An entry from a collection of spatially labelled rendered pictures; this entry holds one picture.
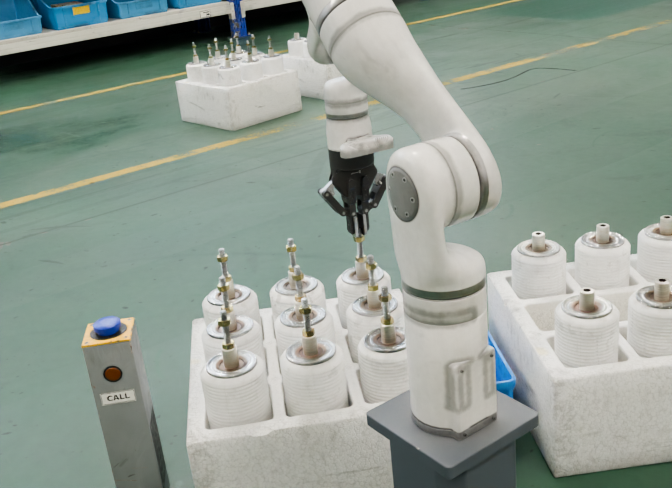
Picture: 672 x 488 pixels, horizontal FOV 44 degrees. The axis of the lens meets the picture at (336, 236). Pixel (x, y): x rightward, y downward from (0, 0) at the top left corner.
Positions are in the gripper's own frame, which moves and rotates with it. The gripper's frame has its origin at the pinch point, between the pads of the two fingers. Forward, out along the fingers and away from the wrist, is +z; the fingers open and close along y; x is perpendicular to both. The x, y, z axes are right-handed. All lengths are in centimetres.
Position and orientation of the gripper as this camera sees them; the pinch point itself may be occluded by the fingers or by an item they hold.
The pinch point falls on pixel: (358, 224)
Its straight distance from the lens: 143.2
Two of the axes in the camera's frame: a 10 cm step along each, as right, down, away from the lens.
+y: -9.0, 2.5, -3.7
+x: 4.3, 3.0, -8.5
